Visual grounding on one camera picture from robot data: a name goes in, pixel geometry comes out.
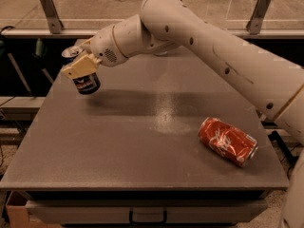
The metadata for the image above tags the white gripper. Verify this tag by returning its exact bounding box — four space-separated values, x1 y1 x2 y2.
62 25 128 79

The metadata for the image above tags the blue pepsi can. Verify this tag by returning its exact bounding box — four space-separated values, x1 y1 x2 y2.
62 46 101 95

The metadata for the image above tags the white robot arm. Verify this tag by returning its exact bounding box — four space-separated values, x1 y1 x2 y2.
62 0 304 143

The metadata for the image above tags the red coke can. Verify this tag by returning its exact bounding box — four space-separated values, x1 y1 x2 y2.
198 117 258 167

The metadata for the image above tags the cardboard box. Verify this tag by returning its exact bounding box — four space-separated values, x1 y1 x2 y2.
6 192 62 228

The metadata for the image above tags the grey table drawer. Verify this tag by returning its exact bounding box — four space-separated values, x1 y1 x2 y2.
26 199 267 225

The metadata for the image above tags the left metal rail bracket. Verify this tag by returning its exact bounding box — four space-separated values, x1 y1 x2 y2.
40 0 64 34

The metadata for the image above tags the right metal rail bracket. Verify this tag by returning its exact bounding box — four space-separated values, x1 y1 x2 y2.
246 0 272 35

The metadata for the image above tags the black drawer handle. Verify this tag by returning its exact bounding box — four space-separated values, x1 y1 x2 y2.
128 210 167 225

